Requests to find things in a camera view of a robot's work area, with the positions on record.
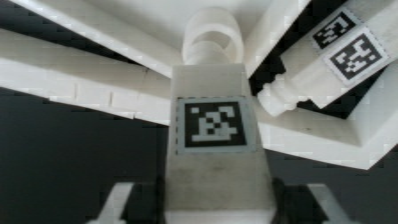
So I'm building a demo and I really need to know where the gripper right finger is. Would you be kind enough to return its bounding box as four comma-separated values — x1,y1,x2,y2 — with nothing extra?
271,178,358,224

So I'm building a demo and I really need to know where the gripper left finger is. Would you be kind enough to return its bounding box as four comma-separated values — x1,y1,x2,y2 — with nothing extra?
84,181,161,224

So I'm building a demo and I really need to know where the white table leg with tag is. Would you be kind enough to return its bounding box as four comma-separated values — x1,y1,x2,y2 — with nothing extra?
164,41,276,224

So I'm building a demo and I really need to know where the white square tabletop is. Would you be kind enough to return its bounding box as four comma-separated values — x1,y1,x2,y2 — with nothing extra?
10,0,314,75

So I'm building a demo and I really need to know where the white table leg right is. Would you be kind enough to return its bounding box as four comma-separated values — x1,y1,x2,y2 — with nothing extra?
257,2,398,116

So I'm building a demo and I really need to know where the white obstacle fence right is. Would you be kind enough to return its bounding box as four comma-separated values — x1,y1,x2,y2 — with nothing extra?
253,64,398,170

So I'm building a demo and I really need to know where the white obstacle fence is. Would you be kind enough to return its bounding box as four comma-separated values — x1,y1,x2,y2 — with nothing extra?
0,28,170,125
253,64,398,170

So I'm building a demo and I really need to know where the white obstacle fence front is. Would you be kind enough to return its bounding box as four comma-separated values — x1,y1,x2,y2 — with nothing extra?
0,28,170,125

